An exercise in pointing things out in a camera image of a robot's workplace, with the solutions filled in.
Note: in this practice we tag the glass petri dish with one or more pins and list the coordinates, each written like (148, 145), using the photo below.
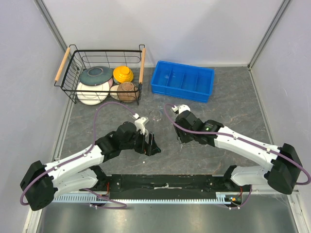
(155, 115)

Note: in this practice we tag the blue plastic divided bin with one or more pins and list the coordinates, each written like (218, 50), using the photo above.
(182, 81)

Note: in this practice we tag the white ceramic plate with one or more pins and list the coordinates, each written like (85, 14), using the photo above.
(92, 95)

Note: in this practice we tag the glass beaker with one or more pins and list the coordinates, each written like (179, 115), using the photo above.
(161, 105)

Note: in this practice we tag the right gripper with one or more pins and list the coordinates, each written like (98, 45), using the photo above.
(183, 139)

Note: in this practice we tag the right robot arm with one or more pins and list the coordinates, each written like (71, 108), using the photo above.
(278, 167)

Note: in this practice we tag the teal ceramic plate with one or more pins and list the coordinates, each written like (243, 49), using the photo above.
(96, 75)

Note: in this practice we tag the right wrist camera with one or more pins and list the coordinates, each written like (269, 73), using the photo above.
(179, 109)

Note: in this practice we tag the brown ceramic bowl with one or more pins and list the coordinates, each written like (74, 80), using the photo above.
(128, 92)

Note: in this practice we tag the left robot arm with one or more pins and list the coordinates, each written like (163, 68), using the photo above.
(44, 182)

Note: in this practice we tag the yellow ceramic bowl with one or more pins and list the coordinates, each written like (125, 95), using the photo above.
(123, 74)

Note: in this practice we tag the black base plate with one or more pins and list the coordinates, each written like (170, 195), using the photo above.
(165, 186)

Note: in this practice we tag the white ceramic bowl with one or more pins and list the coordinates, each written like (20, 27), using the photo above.
(113, 92)

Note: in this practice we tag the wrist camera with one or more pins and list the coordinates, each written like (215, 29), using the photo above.
(140, 125)
(179, 109)

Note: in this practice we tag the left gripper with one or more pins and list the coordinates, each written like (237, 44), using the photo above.
(147, 148)

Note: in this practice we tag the black wire basket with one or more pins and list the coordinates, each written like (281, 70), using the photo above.
(75, 61)

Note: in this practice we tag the light blue cable duct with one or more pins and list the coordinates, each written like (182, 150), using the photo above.
(93, 199)

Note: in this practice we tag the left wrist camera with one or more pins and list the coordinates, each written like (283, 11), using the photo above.
(140, 125)

